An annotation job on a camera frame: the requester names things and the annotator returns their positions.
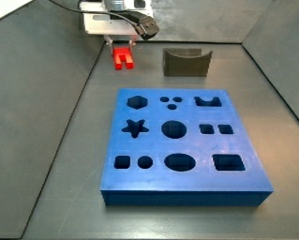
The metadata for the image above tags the blue shape-sorting block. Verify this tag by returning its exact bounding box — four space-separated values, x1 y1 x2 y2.
100 88 272 206

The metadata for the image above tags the black curved fixture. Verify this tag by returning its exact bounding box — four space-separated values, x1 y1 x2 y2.
162 48 212 77

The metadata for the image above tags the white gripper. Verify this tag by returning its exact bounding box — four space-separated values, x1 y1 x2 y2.
77 0 152 54

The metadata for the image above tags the red square-circle object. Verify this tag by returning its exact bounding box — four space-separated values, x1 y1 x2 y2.
112 47 133 70

